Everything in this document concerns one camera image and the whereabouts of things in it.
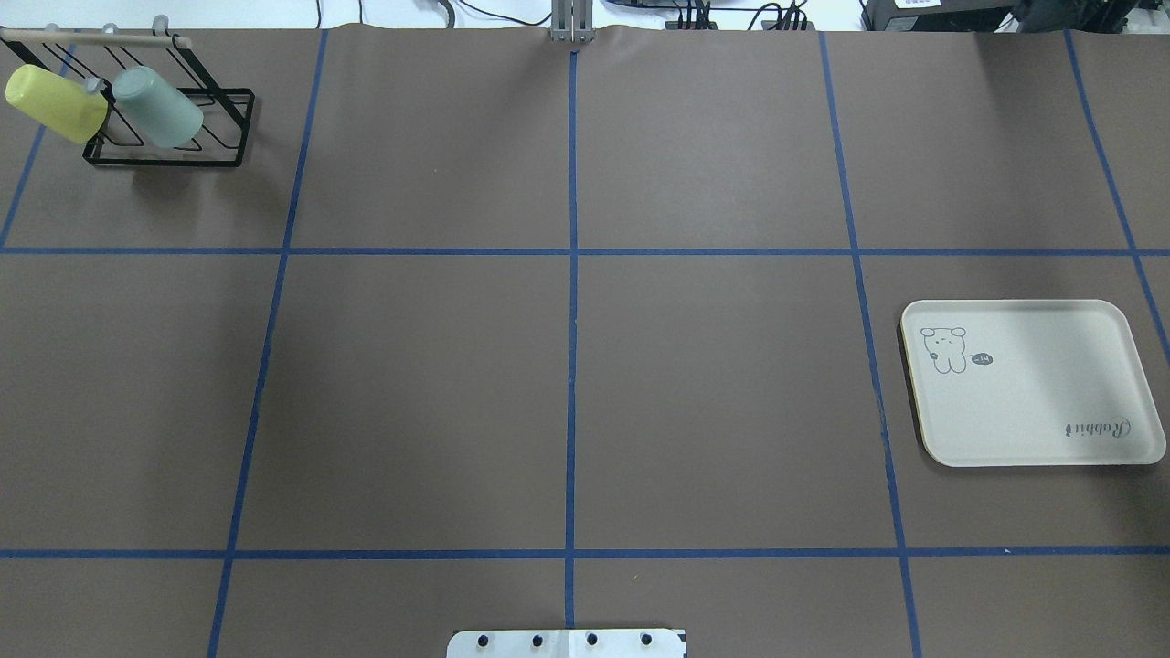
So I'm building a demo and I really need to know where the black wire cup rack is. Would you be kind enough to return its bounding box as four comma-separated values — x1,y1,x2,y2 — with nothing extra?
4,14,259,167

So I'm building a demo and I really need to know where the green plastic cup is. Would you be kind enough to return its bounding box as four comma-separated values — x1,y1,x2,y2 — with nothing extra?
112,66,204,148

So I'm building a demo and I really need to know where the cream rabbit tray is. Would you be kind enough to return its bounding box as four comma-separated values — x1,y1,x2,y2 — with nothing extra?
899,299,1166,468

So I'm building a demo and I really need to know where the aluminium frame post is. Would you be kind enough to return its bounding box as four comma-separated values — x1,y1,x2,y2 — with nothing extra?
548,0,596,44

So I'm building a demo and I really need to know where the power strip with plugs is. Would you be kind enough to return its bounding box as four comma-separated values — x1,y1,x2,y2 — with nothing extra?
665,1,815,32

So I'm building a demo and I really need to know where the yellow plastic cup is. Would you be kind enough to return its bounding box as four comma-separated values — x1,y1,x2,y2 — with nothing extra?
5,64,109,145

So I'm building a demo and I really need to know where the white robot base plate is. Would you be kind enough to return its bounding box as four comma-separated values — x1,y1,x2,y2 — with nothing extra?
446,628,688,657

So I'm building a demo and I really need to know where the black computer box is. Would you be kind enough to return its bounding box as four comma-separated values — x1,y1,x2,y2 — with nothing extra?
859,1,1016,33

